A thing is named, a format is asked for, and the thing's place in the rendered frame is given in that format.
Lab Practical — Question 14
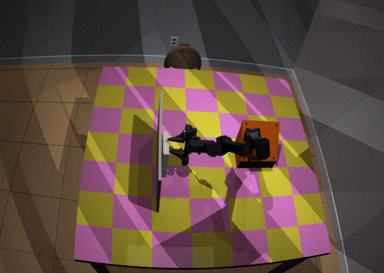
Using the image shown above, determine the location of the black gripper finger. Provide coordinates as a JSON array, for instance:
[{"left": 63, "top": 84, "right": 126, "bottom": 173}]
[
  {"left": 169, "top": 148, "right": 182, "bottom": 160},
  {"left": 167, "top": 130, "right": 185, "bottom": 143}
]

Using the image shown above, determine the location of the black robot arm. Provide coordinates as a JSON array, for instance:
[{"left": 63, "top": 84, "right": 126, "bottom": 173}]
[{"left": 203, "top": 128, "right": 270, "bottom": 160}]

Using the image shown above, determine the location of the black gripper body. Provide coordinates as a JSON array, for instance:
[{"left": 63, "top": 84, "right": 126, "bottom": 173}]
[{"left": 182, "top": 124, "right": 204, "bottom": 166}]

